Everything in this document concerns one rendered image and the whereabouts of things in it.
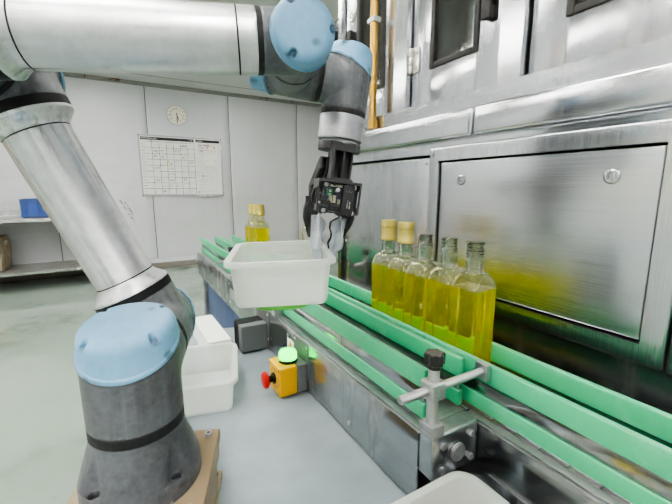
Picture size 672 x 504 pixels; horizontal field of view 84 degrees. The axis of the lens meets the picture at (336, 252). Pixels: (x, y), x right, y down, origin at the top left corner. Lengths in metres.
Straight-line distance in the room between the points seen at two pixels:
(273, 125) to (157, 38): 6.37
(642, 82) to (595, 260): 0.26
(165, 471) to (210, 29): 0.53
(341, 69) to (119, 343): 0.49
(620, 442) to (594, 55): 0.56
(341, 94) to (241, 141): 6.02
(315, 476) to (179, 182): 5.87
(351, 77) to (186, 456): 0.59
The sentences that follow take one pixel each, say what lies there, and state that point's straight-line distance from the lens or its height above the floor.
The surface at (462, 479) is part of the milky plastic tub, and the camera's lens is 0.62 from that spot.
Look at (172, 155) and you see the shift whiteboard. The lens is 6.37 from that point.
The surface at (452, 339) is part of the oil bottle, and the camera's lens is 0.69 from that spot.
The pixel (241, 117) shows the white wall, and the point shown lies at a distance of 6.69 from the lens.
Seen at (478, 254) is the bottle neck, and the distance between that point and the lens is 0.65.
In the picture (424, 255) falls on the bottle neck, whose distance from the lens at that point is 0.73.
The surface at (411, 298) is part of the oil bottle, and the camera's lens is 0.74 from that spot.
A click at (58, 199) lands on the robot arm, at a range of 0.64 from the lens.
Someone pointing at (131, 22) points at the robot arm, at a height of 1.40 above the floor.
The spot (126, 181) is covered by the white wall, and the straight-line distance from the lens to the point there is 6.32.
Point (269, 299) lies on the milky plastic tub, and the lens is 0.59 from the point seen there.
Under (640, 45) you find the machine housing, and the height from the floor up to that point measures 1.43.
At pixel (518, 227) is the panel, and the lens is 0.76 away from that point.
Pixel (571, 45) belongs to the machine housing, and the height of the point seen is 1.46.
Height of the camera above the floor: 1.23
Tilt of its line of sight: 10 degrees down
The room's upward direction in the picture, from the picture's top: straight up
